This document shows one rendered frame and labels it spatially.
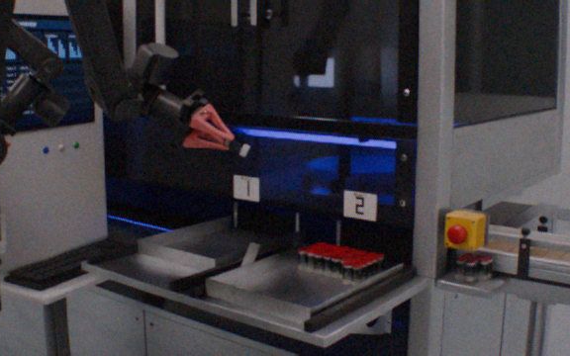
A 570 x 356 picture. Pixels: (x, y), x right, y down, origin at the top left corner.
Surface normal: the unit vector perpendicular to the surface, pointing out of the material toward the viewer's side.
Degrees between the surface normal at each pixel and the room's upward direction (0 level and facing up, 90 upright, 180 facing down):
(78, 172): 90
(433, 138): 90
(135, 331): 90
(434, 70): 90
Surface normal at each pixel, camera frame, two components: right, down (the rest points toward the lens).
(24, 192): 0.88, 0.08
